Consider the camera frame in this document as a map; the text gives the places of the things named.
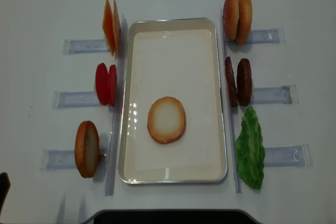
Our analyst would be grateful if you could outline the bread slice on tray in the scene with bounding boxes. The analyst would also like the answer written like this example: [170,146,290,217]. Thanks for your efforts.
[147,97,186,144]

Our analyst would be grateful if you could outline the right tomato slice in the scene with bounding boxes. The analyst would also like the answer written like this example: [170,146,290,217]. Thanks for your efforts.
[107,65,117,106]

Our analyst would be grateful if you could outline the tomato slice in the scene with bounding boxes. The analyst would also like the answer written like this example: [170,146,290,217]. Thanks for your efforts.
[107,65,117,106]
[95,63,108,105]

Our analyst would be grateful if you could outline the left meat patty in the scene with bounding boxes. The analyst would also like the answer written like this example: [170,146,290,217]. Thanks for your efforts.
[224,57,238,108]

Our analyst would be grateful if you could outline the meat patty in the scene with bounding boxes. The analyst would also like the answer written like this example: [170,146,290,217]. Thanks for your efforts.
[237,58,253,106]
[224,57,238,108]

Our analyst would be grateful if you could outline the left tomato slice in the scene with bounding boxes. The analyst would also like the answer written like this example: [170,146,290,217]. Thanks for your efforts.
[95,63,108,105]

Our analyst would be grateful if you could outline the right meat patty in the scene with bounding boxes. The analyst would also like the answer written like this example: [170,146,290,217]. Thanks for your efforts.
[237,58,253,106]

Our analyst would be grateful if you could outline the right cheese slice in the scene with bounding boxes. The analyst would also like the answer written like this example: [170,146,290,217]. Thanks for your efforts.
[113,0,121,56]

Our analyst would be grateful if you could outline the cheese slice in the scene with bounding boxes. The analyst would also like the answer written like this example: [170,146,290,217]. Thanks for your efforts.
[113,0,121,56]
[102,0,115,55]

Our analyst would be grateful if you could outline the standing bread slice left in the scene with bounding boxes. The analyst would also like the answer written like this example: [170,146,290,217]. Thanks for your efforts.
[75,121,99,178]

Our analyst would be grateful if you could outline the green lettuce leaf on rack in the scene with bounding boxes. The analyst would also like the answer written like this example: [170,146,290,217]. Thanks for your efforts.
[236,106,265,190]

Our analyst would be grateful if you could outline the left cheese slice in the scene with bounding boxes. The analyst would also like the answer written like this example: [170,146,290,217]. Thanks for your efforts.
[102,0,115,55]

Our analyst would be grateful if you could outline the white metal tray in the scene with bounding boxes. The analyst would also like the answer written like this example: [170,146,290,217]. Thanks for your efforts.
[118,18,227,184]

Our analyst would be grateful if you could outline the bun top slice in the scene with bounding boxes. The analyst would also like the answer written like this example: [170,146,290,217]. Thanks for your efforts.
[223,0,239,40]

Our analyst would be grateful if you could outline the bun slice right rack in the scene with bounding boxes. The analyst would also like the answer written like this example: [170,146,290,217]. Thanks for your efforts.
[235,0,253,45]

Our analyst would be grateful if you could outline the black base bottom edge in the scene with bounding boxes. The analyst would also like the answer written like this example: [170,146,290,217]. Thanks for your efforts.
[94,210,256,223]

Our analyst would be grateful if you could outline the dark object left edge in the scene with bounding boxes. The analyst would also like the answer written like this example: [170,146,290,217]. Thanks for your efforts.
[0,172,11,212]

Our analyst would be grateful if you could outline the clear left rack rail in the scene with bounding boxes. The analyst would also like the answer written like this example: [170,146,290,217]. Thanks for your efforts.
[105,14,128,196]

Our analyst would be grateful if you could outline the clear rack rail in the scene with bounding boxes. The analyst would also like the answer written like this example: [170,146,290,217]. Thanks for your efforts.
[105,14,128,196]
[220,7,242,194]

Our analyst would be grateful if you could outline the clear right rack rail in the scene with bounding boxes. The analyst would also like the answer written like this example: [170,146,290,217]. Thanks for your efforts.
[220,7,242,194]

